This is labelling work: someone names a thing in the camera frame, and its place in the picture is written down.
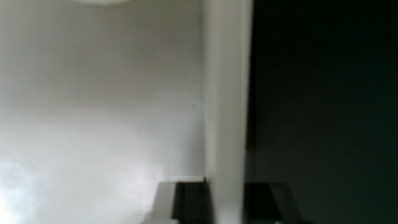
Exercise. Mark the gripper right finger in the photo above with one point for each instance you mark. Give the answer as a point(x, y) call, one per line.
point(269, 204)

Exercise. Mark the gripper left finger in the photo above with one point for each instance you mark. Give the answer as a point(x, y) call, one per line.
point(182, 206)

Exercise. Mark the white square tabletop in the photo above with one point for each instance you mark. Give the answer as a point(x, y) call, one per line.
point(123, 108)

